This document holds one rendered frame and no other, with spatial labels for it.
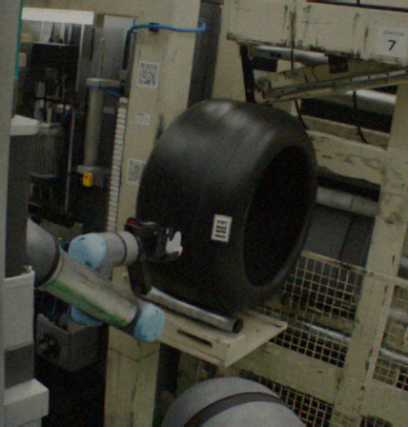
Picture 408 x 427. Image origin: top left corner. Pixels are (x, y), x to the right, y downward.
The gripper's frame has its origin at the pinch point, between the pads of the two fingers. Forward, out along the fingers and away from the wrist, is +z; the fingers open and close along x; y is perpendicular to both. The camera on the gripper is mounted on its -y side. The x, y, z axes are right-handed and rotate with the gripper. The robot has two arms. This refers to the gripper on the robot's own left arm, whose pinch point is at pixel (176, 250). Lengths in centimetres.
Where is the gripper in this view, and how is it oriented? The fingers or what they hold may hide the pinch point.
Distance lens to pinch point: 159.2
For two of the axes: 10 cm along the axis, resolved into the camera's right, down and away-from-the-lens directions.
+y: 1.9, -9.7, -1.6
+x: -8.2, -2.5, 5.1
